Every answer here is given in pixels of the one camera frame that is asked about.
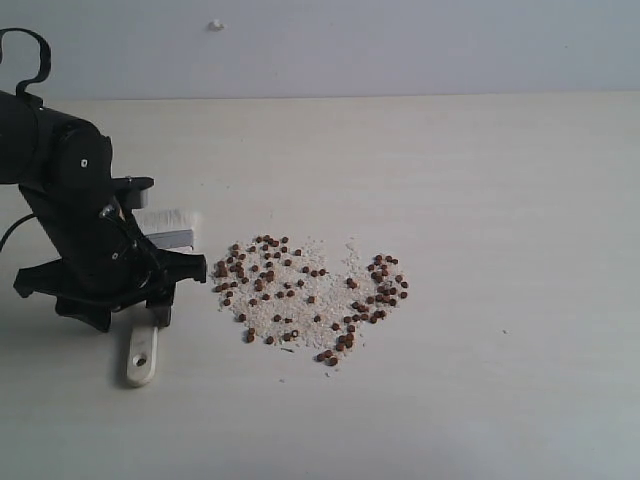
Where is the white wooden paint brush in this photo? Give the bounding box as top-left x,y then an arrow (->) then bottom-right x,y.
125,209 -> 200,388

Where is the small white wall hook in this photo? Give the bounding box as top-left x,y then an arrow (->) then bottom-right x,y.
208,19 -> 226,32

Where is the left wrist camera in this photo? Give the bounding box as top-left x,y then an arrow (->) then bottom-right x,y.
112,176 -> 154,210

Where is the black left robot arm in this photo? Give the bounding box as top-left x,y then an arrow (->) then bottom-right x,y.
1,93 -> 207,332

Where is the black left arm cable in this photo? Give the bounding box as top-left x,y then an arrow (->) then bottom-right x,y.
0,27 -> 54,251

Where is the pile of brown pellets and rice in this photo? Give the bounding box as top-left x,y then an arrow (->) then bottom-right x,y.
210,234 -> 410,373

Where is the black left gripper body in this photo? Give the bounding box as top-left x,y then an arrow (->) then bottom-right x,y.
14,177 -> 206,310

